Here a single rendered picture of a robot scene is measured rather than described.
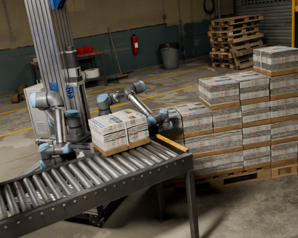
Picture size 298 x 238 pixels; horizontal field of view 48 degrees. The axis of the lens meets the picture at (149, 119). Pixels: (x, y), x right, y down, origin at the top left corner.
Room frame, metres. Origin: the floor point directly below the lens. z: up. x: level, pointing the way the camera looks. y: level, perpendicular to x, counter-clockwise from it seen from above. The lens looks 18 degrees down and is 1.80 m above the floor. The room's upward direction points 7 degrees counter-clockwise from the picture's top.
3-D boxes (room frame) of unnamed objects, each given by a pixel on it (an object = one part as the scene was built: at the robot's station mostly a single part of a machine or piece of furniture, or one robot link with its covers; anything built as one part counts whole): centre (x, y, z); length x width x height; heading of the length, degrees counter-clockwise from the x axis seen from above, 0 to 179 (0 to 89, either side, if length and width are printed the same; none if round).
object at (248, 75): (3.24, -0.99, 1.06); 0.37 x 0.28 x 0.01; 6
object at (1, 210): (1.83, 0.97, 0.77); 0.47 x 0.05 x 0.05; 27
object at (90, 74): (8.80, 1.91, 0.55); 1.80 x 0.70 x 1.09; 117
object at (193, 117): (3.17, -0.57, 0.42); 1.17 x 0.39 x 0.83; 96
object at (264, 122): (3.17, -0.57, 0.40); 1.16 x 0.38 x 0.51; 96
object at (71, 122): (2.81, 0.66, 0.98); 0.13 x 0.12 x 0.14; 88
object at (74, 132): (2.81, 0.65, 0.87); 0.15 x 0.15 x 0.10
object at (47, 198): (1.95, 0.74, 0.77); 0.47 x 0.05 x 0.05; 27
